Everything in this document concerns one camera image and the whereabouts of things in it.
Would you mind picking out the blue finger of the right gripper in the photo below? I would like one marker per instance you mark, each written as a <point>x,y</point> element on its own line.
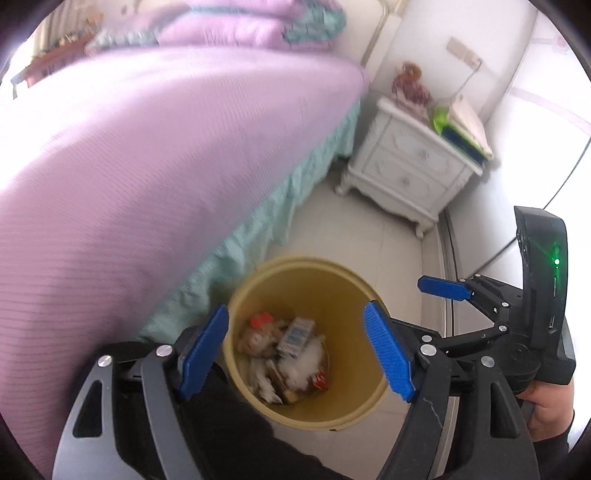
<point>451,290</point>

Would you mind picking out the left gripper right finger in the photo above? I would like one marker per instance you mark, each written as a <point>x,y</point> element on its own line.
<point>464,387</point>

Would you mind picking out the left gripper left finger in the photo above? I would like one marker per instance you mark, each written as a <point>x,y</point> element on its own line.
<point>129,417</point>

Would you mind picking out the white milk carton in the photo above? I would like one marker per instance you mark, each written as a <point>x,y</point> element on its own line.
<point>296,337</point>

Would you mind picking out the red snack wrapper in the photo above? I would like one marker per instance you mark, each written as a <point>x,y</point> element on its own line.
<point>319,381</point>

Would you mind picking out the white tissue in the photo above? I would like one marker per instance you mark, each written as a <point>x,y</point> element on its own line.
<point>260,383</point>

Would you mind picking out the yellow trash bin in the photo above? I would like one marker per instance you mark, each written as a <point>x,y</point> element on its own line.
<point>332,296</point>

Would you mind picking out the person's right hand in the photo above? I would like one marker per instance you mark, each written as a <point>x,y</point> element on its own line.
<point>553,409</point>

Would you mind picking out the white nightstand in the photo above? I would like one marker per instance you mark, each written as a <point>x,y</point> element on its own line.
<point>406,168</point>

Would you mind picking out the teal bed skirt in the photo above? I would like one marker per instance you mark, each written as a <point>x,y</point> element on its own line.
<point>213,280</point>

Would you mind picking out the stack of books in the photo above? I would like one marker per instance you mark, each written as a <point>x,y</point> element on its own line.
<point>463,118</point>

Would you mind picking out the green object on nightstand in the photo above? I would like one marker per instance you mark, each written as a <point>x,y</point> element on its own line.
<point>440,118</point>

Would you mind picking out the dried flower bouquet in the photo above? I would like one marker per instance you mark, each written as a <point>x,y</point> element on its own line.
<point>408,89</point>

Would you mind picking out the pink bed sheet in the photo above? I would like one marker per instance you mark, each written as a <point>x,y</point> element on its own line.
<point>118,175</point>

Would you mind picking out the pink folded quilt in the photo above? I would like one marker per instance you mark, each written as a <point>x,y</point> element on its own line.
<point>277,25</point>

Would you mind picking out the wooden desk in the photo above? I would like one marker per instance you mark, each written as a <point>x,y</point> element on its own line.
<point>53,61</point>

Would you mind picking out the pink pillow with green frill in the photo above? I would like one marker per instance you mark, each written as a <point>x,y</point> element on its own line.
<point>107,39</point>

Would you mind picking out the wall socket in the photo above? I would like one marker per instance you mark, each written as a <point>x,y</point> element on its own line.
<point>459,50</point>

